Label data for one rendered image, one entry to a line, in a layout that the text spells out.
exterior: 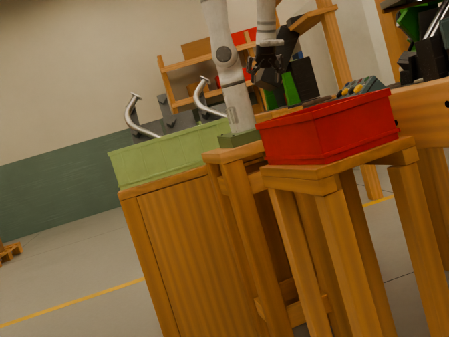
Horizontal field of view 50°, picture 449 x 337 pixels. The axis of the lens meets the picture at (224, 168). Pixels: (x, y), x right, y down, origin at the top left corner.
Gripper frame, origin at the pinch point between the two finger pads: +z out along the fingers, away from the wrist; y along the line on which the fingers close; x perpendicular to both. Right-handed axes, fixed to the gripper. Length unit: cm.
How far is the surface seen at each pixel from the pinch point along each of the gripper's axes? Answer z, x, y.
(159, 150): 31, -22, 39
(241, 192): 31.3, 28.4, 18.9
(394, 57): -4, -11, -64
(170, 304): 92, 3, 43
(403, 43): -10, -8, -66
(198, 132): 24.4, -20.6, 22.3
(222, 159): 19.7, 24.7, 24.5
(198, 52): 82, -603, -115
